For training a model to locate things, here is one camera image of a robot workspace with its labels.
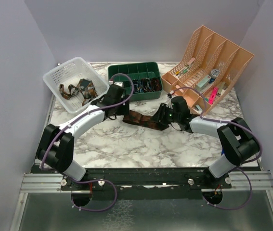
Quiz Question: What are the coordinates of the blue rolled tie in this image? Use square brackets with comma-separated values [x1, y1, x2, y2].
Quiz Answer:
[132, 79, 143, 94]

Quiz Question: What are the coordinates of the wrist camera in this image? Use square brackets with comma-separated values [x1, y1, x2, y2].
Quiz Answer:
[166, 92, 173, 108]
[108, 80, 124, 88]

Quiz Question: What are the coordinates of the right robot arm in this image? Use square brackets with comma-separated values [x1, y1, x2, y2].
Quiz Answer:
[151, 96, 261, 188]

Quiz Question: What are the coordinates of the peach desk organizer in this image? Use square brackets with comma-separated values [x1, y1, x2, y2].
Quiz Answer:
[162, 26, 254, 114]

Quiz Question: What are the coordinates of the round tape tin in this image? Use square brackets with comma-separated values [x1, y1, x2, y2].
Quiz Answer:
[209, 69, 220, 83]

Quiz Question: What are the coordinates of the white plastic basket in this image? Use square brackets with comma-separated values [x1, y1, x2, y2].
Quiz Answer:
[43, 57, 109, 115]

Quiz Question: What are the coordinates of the teal white box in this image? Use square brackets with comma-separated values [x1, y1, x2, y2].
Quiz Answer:
[195, 75, 211, 91]

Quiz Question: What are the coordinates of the brown ties pile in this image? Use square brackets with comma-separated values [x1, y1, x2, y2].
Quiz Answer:
[59, 78, 98, 106]

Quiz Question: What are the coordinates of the white small stapler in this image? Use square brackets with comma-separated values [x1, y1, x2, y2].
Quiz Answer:
[194, 104, 203, 114]

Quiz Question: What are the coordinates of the pink highlighter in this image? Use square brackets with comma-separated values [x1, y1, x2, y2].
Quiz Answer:
[208, 87, 219, 104]

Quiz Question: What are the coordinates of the dark orange rolled tie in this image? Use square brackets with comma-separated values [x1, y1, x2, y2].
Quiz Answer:
[140, 78, 151, 93]

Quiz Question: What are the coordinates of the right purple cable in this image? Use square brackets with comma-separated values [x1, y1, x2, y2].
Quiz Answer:
[169, 87, 262, 209]

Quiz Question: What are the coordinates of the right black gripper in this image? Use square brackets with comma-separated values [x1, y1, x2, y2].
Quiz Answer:
[150, 103, 181, 125]

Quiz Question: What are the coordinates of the brown red patterned tie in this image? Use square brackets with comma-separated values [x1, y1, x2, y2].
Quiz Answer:
[122, 110, 169, 131]

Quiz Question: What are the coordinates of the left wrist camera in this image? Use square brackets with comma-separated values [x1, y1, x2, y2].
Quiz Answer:
[108, 80, 124, 88]

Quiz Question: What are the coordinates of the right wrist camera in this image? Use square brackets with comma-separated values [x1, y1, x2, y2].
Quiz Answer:
[166, 92, 173, 108]

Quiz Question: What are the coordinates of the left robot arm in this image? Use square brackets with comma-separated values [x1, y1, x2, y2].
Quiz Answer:
[36, 84, 129, 190]

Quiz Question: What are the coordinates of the brown rolled tie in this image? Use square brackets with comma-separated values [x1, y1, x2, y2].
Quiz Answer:
[150, 77, 162, 92]

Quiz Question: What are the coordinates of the black mounting rail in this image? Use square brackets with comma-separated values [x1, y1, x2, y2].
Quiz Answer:
[30, 166, 238, 200]

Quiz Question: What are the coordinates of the green compartment tray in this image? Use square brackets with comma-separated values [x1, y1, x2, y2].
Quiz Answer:
[108, 62, 163, 102]

